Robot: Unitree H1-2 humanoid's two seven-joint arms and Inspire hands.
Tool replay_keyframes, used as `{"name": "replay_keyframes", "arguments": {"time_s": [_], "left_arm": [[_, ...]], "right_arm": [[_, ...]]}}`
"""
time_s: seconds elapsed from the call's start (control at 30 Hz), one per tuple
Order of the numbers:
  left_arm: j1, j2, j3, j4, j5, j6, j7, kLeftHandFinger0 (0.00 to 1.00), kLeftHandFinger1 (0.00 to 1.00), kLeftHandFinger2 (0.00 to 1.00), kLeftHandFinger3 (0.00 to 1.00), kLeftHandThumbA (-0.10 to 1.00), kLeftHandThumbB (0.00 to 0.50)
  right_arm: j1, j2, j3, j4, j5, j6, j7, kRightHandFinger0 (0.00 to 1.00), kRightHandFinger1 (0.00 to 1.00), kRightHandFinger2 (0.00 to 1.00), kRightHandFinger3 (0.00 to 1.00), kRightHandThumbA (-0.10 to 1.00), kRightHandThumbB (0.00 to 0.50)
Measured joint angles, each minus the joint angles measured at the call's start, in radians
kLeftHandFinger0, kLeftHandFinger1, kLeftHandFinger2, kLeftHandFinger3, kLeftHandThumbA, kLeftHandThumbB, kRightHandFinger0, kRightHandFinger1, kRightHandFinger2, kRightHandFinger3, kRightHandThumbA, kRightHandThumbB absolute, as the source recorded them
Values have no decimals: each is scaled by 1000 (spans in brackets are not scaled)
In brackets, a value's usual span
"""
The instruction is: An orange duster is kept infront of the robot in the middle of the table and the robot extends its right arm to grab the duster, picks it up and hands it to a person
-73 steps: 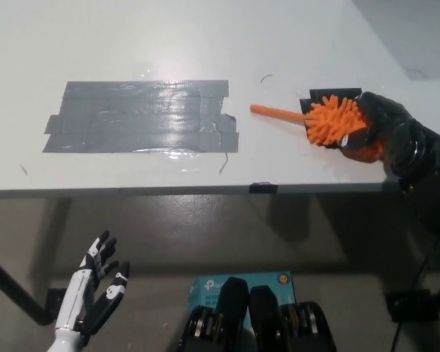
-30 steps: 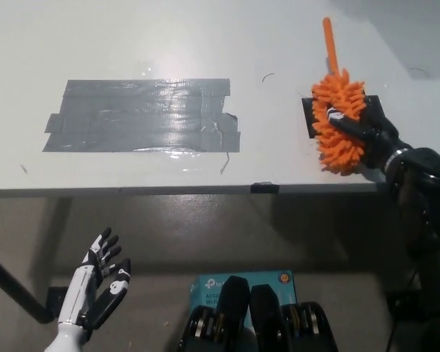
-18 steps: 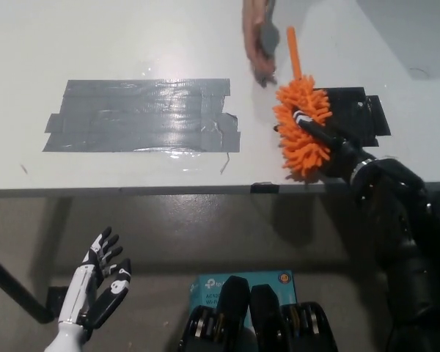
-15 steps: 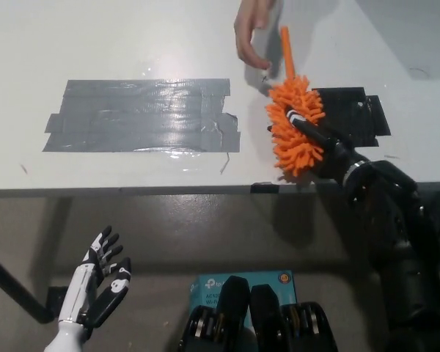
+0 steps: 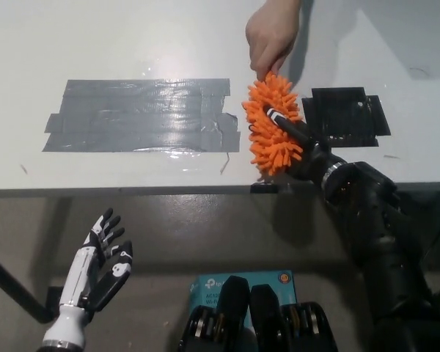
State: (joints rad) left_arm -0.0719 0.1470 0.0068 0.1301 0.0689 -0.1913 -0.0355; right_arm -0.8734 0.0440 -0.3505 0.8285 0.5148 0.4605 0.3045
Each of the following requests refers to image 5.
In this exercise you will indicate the bare person hand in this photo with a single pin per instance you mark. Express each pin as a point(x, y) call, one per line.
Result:
point(271, 36)

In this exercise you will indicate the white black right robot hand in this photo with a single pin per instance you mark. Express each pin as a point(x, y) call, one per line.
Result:
point(315, 161)

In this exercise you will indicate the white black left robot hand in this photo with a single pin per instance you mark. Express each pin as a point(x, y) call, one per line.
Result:
point(95, 267)

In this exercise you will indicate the orange microfibre duster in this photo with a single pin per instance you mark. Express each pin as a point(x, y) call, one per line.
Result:
point(269, 146)

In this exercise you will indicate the large black tape patch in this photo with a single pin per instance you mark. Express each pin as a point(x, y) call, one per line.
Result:
point(344, 113)

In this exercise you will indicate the small black tape strip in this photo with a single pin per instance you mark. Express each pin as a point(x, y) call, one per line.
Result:
point(264, 188)

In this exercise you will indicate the black table leg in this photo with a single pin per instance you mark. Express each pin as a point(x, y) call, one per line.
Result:
point(14, 289)

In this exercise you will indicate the teal router box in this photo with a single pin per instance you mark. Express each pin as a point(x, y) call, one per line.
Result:
point(207, 289)

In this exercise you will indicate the grey duct tape patch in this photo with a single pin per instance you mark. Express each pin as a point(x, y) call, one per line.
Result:
point(139, 117)

